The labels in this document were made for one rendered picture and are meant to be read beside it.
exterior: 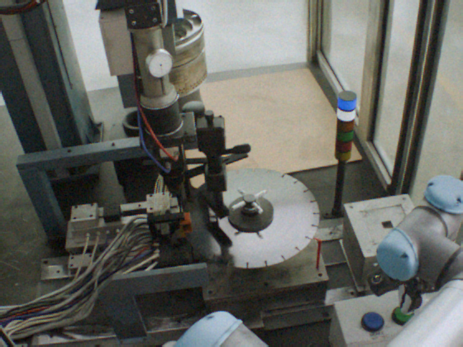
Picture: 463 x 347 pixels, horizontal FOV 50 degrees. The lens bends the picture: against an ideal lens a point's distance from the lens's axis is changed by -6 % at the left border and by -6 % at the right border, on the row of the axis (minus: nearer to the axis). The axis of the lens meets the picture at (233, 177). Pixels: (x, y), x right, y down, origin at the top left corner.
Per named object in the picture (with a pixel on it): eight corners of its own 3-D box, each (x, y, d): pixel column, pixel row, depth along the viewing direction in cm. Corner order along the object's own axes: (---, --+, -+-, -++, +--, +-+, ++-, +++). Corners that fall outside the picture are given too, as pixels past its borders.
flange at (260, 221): (254, 238, 120) (253, 230, 118) (217, 216, 126) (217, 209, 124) (283, 210, 126) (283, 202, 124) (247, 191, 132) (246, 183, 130)
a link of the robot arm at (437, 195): (414, 189, 82) (441, 163, 86) (403, 234, 89) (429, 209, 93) (455, 212, 77) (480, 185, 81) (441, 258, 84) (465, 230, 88)
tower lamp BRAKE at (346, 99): (352, 99, 128) (353, 89, 126) (358, 109, 124) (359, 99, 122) (335, 102, 127) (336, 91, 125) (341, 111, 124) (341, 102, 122)
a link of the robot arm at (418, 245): (435, 273, 71) (471, 231, 76) (374, 234, 78) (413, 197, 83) (424, 304, 76) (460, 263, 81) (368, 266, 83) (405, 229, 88)
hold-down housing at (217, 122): (230, 180, 116) (223, 104, 103) (229, 195, 113) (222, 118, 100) (205, 180, 117) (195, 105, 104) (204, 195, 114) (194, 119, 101)
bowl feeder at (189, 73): (208, 85, 208) (199, 2, 184) (217, 130, 185) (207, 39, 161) (132, 96, 206) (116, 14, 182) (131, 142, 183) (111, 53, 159)
